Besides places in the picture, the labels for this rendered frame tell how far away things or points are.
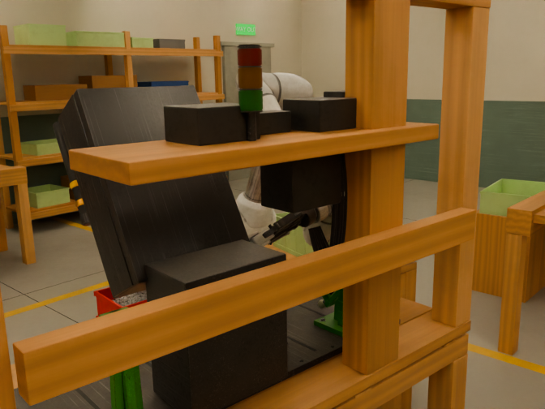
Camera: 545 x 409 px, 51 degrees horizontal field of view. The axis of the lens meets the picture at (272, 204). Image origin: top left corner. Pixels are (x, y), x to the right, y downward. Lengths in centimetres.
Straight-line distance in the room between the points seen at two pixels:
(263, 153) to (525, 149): 762
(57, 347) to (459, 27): 136
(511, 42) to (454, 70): 688
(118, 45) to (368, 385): 615
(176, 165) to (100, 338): 32
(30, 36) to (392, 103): 565
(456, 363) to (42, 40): 574
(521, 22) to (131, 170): 791
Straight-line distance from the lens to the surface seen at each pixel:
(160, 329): 106
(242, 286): 114
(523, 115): 861
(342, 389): 157
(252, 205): 242
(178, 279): 129
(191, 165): 103
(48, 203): 693
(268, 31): 988
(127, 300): 219
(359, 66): 145
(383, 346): 165
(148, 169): 99
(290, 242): 288
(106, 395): 157
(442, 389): 207
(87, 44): 712
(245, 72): 119
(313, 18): 1039
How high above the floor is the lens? 168
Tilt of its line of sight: 13 degrees down
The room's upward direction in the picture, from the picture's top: 1 degrees counter-clockwise
